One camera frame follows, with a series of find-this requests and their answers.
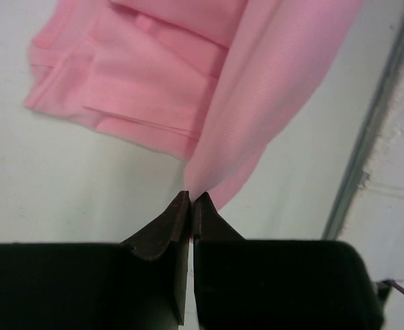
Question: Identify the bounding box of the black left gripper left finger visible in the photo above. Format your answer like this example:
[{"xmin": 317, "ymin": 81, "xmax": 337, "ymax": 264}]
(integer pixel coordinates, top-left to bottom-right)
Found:
[{"xmin": 0, "ymin": 191, "xmax": 191, "ymax": 329}]

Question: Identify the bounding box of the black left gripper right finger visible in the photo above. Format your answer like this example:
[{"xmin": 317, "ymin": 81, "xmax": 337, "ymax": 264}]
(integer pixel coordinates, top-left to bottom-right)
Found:
[{"xmin": 193, "ymin": 194, "xmax": 385, "ymax": 329}]

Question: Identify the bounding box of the light pink t-shirt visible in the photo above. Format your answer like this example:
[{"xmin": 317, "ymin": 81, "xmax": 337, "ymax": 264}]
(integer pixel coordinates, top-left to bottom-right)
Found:
[{"xmin": 24, "ymin": 1, "xmax": 363, "ymax": 208}]

